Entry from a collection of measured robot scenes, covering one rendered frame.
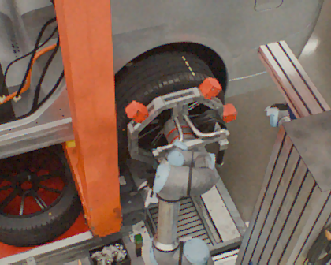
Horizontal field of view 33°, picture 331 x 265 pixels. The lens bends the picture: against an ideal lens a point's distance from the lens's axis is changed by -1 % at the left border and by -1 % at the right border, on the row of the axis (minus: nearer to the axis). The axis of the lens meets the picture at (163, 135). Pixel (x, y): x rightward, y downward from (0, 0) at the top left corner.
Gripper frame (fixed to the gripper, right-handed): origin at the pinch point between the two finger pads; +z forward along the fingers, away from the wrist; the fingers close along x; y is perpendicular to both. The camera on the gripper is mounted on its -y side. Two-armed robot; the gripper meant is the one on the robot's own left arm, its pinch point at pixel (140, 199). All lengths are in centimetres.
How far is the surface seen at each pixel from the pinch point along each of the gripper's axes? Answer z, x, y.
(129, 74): -45, 44, -23
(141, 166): 10, 85, 34
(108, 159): -15.4, -11.9, -31.7
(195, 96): -55, 22, 5
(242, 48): -89, 42, 24
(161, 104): -43.2, 21.7, -8.9
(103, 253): 38.5, 6.4, 3.5
